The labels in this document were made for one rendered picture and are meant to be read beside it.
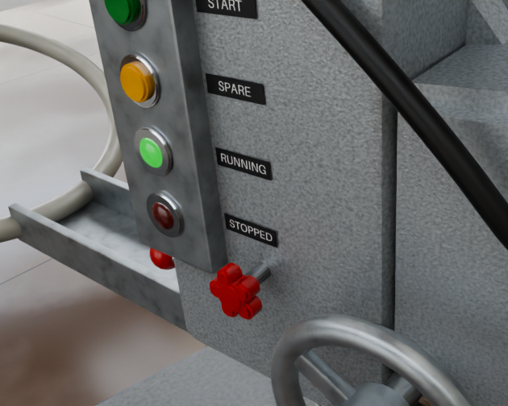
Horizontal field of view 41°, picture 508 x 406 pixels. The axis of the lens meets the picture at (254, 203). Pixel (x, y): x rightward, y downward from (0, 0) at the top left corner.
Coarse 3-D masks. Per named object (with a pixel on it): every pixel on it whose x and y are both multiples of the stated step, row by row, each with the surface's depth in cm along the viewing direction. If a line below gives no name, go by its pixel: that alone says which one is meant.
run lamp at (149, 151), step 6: (144, 138) 46; (144, 144) 46; (150, 144) 46; (144, 150) 46; (150, 150) 46; (156, 150) 45; (144, 156) 46; (150, 156) 46; (156, 156) 46; (150, 162) 46; (156, 162) 46
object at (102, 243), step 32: (96, 192) 90; (128, 192) 84; (32, 224) 80; (64, 224) 87; (96, 224) 86; (128, 224) 86; (64, 256) 79; (96, 256) 74; (128, 256) 79; (128, 288) 72; (160, 288) 68
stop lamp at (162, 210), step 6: (156, 204) 48; (162, 204) 48; (156, 210) 48; (162, 210) 48; (168, 210) 48; (156, 216) 49; (162, 216) 48; (168, 216) 48; (156, 222) 49; (162, 222) 48; (168, 222) 48; (168, 228) 49
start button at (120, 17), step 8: (104, 0) 41; (112, 0) 41; (120, 0) 40; (128, 0) 40; (112, 8) 41; (120, 8) 41; (128, 8) 40; (136, 8) 41; (112, 16) 42; (120, 16) 41; (128, 16) 41
